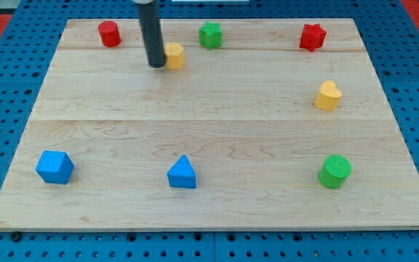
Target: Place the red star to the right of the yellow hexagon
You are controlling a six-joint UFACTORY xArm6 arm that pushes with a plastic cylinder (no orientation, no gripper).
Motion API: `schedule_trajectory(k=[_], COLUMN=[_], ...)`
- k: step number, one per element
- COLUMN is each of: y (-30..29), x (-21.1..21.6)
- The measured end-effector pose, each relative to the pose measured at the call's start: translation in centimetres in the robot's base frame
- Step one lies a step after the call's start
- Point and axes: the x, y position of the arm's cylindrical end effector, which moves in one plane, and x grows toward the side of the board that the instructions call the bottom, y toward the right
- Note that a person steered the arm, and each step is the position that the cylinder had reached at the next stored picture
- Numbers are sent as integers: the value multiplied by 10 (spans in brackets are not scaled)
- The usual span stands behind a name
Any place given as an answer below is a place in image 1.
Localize yellow heart block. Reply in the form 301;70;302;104
314;80;343;111

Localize red cylinder block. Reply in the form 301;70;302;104
97;20;121;47

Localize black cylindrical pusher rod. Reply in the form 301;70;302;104
133;0;167;68

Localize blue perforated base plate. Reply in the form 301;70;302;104
0;1;419;261

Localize green cylinder block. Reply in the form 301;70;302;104
318;154;352;189

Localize green star block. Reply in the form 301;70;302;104
199;21;223;49

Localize yellow hexagon block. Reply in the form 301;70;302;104
164;42;185;70

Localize blue triangle block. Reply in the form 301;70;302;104
167;155;197;188

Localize light wooden board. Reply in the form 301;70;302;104
0;18;419;232

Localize blue cube block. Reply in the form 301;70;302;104
36;151;74;184

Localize red star block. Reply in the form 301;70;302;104
299;23;327;52

